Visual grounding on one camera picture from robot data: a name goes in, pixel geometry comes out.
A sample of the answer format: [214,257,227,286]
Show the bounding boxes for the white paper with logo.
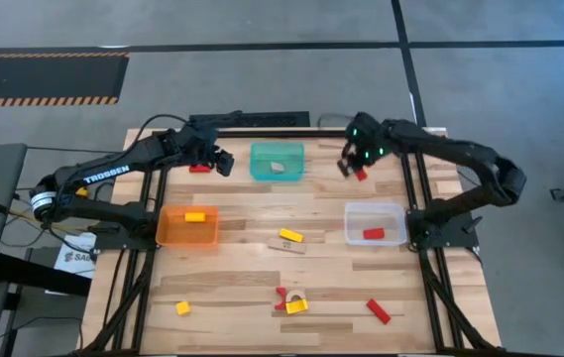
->
[53,231,98,280]

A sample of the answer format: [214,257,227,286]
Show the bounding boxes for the yellow arch block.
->
[284,298,310,315]

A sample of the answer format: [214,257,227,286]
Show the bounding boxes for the black support bar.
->
[0,251,93,298]

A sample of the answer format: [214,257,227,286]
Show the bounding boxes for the green translucent plastic bin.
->
[249,142,306,182]

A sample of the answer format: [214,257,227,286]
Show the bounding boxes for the yellow cable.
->
[8,207,89,235]

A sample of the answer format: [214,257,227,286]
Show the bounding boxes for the clear plastic bin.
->
[343,201,408,248]

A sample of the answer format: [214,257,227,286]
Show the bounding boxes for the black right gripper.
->
[337,111,392,179]

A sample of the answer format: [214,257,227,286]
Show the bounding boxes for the black hazard-striped floor mat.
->
[0,51,131,108]

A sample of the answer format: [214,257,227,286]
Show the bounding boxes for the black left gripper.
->
[176,123,236,178]

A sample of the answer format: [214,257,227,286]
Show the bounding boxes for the natural wood plank block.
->
[267,237,308,256]

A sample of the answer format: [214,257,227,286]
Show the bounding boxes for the orange translucent plastic bin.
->
[155,205,220,248]

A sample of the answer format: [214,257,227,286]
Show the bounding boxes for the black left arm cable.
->
[130,113,191,150]

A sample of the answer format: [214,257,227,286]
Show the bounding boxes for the black floor vent strip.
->
[187,110,311,129]

